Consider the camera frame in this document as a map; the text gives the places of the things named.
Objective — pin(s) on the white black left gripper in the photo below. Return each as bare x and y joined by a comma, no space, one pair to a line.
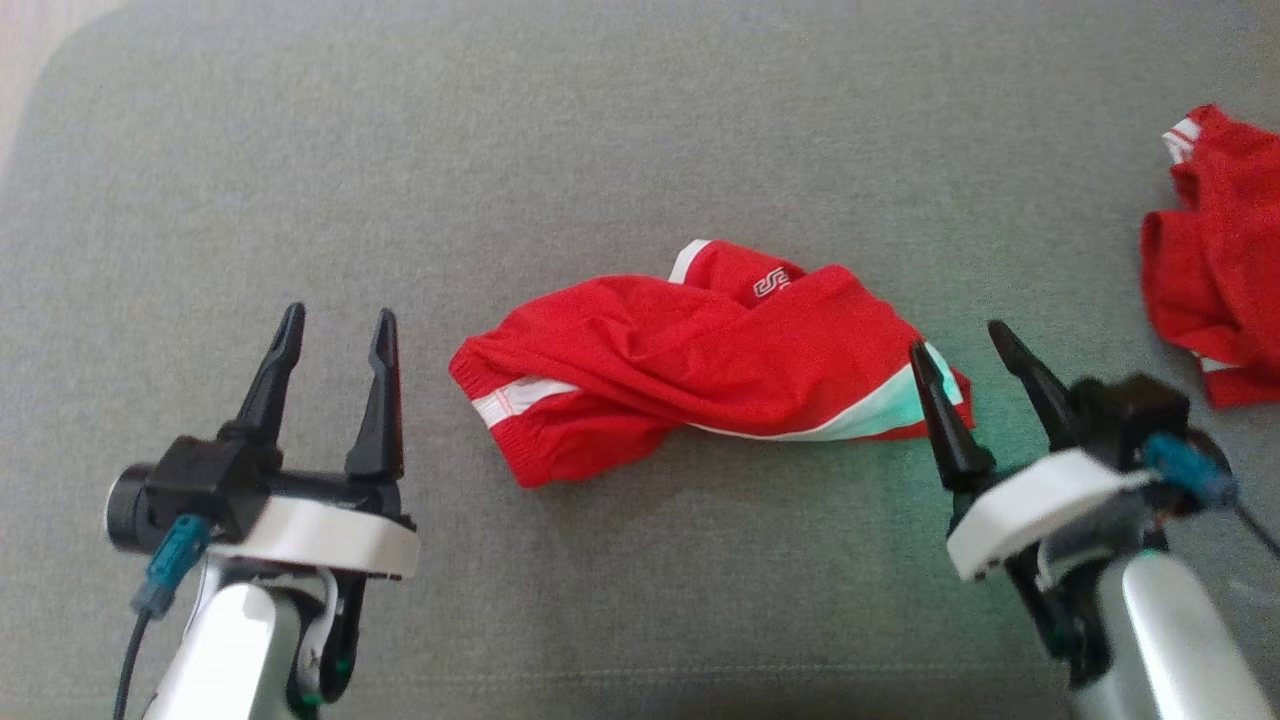
320,535

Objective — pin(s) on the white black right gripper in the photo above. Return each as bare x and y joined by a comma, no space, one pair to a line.
1030,510

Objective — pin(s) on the red white numbered jersey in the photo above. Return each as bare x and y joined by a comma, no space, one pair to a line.
1220,270

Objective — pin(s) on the red white sports shorts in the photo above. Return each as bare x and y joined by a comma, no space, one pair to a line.
650,350

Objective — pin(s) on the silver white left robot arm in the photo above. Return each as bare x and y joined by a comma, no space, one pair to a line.
225,650

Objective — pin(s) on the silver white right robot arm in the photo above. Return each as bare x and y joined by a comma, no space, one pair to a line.
1160,640

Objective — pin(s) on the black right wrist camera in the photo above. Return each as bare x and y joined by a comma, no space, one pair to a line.
1130,420

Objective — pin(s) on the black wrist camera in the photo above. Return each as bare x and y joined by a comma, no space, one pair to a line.
1130,420
190,480

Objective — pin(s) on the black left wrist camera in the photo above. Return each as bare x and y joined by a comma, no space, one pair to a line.
190,480

